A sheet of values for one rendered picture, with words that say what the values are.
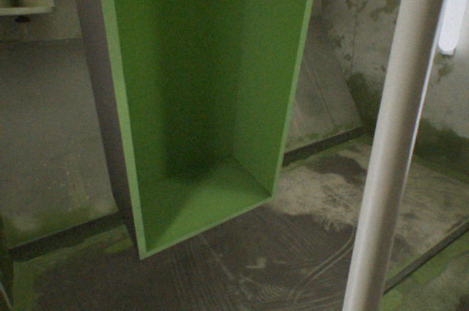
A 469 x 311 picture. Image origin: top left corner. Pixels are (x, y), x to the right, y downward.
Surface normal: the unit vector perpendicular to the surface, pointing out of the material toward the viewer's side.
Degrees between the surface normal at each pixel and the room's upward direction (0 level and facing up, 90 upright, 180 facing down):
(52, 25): 90
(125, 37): 102
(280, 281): 0
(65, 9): 90
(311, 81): 57
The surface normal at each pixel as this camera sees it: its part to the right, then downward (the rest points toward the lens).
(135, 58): 0.54, 0.48
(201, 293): -0.05, -0.92
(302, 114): 0.40, -0.25
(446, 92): -0.86, 0.23
